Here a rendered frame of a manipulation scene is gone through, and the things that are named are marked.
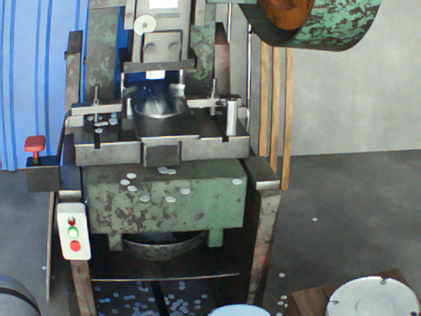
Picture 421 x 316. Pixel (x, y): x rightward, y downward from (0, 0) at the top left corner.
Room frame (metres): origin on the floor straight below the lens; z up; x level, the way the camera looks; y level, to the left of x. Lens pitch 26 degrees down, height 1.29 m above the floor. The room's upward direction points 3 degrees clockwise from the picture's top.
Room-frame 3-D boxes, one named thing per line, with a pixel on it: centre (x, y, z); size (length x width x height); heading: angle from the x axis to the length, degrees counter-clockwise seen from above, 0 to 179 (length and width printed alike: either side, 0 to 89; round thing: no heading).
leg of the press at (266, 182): (1.64, -0.07, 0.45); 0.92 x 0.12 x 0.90; 14
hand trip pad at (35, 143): (1.14, 0.42, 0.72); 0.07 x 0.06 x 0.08; 14
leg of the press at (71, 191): (1.52, 0.45, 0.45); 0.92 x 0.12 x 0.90; 14
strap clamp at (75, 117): (1.40, 0.32, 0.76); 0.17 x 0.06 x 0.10; 104
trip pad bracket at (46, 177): (1.15, 0.41, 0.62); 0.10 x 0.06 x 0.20; 104
